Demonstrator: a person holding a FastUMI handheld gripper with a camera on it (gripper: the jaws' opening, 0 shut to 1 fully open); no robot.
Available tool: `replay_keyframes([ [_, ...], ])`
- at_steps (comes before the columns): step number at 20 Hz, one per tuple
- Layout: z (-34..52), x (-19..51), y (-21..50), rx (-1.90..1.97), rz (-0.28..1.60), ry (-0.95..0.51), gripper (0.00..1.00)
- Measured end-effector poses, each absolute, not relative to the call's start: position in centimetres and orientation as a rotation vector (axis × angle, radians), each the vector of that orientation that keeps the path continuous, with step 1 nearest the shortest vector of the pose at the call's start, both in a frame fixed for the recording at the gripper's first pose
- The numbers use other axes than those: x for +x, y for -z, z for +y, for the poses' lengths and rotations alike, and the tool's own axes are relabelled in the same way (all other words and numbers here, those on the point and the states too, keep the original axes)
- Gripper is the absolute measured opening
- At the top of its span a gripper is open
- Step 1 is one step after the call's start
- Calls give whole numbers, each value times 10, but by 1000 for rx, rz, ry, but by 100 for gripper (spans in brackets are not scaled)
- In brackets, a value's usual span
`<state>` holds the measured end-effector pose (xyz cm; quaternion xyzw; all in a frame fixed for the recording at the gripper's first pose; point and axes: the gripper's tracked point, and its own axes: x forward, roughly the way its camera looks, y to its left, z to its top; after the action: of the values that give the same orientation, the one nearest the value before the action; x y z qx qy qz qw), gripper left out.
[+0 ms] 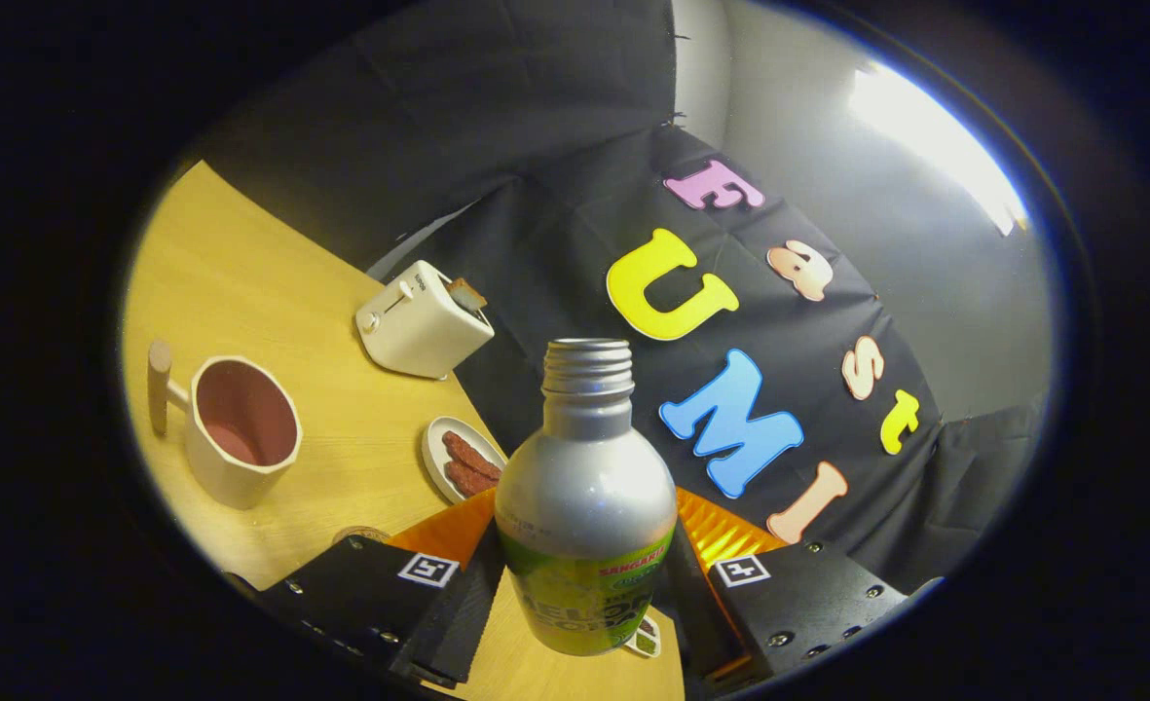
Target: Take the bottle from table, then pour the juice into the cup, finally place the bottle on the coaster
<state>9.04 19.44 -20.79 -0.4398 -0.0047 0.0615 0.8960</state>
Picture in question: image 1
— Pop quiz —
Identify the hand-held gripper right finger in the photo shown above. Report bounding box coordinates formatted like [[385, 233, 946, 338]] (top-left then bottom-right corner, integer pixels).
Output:
[[667, 489, 944, 694]]

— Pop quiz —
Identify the red meat slice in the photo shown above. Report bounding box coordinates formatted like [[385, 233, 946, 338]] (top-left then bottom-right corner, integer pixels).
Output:
[[443, 460, 498, 498], [441, 430, 503, 481]]

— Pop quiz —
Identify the cream toaster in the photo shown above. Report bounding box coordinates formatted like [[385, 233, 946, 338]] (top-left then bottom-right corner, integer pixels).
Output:
[[355, 259, 496, 381]]

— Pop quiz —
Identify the black backdrop cloth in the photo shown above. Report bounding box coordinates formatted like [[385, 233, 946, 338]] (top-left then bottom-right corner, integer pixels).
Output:
[[180, 0, 1048, 595]]

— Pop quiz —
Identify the small white round plate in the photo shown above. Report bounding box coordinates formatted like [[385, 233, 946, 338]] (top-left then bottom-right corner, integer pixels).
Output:
[[422, 416, 509, 505]]

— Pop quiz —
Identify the silver juice bottle green label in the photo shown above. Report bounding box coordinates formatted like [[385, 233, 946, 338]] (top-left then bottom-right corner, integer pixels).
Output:
[[494, 338, 681, 657]]

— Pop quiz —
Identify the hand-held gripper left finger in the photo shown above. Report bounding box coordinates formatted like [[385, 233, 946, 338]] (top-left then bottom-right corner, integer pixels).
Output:
[[229, 489, 509, 690]]

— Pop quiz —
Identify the wooden table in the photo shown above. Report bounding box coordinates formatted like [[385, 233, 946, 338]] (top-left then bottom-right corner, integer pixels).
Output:
[[122, 161, 687, 701]]

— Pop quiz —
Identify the cream cup wooden handle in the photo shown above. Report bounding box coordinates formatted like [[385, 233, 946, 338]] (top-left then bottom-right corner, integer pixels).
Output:
[[147, 339, 303, 511]]

